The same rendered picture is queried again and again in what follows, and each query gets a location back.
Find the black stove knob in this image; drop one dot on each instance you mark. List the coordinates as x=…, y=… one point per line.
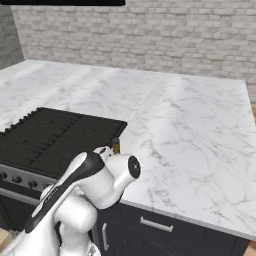
x=32, y=183
x=16, y=179
x=3, y=174
x=46, y=185

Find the dark navy cupboard door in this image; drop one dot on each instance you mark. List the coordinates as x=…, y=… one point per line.
x=133, y=241

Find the dark navy drawer front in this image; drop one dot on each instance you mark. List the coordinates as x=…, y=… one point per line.
x=200, y=233

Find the black wall cabinet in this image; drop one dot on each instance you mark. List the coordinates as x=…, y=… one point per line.
x=63, y=2

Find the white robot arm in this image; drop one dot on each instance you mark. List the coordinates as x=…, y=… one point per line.
x=83, y=186

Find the black gas stove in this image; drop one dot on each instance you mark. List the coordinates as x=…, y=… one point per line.
x=56, y=133

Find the small dark olive bottle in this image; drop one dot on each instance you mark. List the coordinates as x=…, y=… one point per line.
x=115, y=146

